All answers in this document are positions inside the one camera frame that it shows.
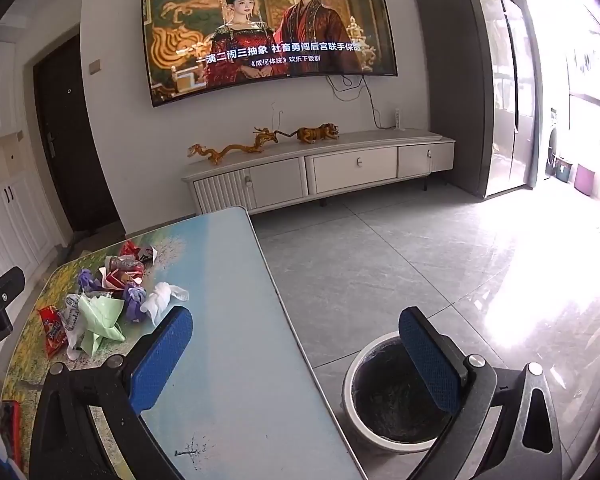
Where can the white power strip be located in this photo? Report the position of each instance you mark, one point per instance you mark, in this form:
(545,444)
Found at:
(398,119)

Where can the white wall cabinets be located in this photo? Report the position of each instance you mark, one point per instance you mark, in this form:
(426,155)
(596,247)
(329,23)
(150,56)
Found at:
(15,210)

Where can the red snack packet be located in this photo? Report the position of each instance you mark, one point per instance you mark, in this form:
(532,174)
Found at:
(52,332)

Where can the green paper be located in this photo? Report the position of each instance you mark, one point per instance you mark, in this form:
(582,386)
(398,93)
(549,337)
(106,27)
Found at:
(97,325)

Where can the white trash bin black liner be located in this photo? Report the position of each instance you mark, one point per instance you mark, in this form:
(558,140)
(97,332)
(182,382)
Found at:
(390,400)

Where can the purple storage bin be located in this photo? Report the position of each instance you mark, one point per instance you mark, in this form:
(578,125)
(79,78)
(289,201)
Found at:
(585,180)

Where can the white printed wrapper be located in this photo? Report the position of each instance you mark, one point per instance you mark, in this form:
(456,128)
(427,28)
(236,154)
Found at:
(72,312)

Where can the beige wall switch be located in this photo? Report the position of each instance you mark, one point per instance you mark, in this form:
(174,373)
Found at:
(96,66)

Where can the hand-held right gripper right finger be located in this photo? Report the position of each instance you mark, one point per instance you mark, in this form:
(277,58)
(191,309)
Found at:
(430,365)

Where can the teal storage bin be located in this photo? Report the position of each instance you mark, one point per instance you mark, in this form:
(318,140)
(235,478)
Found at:
(563,171)

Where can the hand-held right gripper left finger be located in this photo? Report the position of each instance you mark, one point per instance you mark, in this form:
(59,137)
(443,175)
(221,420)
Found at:
(160,355)

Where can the dark brown door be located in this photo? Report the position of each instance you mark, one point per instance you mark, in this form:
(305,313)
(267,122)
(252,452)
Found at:
(75,150)

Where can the dark and white wrapper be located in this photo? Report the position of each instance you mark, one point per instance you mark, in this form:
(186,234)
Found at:
(149,254)

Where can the white plastic glove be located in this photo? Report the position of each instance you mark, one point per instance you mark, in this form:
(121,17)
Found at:
(160,300)

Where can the white washing machine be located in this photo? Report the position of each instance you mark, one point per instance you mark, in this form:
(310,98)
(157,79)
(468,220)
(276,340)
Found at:
(555,145)

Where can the wall-mounted television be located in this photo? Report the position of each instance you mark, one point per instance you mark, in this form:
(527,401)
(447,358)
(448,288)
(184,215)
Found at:
(270,35)

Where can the purple wrapper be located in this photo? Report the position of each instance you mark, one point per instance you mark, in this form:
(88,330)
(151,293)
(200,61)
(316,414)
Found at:
(87,280)
(134,300)

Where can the golden tiger figurine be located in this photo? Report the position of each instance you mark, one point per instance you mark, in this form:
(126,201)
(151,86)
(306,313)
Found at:
(312,133)

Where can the red flat object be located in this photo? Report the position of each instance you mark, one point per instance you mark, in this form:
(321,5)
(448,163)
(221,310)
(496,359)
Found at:
(12,425)

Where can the white television stand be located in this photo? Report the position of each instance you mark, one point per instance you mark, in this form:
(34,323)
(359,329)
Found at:
(350,165)

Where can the golden dragon figurine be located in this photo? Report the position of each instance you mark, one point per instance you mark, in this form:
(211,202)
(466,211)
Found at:
(230,151)

